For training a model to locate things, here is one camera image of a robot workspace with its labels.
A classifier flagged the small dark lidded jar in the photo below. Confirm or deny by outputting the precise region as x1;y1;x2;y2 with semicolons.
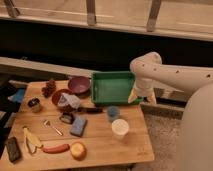
28;98;42;113

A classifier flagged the green plastic bin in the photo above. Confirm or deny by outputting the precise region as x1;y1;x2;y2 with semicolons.
91;71;135;106

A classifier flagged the yellow red apple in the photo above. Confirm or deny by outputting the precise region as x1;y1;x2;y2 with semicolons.
70;142;87;160

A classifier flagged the white crumpled cloth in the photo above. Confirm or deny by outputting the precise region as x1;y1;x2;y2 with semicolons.
58;93;81;109

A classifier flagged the black rectangular block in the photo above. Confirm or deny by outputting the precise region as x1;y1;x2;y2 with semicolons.
6;137;22;162

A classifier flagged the wooden table board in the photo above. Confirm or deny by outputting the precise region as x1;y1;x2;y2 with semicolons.
0;82;154;171

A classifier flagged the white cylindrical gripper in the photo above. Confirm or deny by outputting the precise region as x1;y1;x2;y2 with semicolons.
128;77;154;103

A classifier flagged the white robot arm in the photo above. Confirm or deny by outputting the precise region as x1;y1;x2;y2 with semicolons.
128;52;213;171

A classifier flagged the blue plastic cup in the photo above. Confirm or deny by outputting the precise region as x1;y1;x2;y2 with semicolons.
107;106;120;122

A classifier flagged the purple bowl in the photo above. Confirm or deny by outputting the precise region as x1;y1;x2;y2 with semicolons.
68;76;90;94

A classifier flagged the blue cloth at edge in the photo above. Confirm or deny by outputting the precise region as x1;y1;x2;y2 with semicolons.
9;88;25;103

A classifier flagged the red sausage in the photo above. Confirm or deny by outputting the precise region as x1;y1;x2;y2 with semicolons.
42;144;70;154

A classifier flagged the blue sponge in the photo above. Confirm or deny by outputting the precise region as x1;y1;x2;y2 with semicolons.
70;116;87;137

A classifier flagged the brown grape bunch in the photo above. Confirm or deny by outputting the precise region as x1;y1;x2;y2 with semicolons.
42;79;56;98

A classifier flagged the yellow banana peel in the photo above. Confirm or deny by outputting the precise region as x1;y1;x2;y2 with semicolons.
23;126;43;154

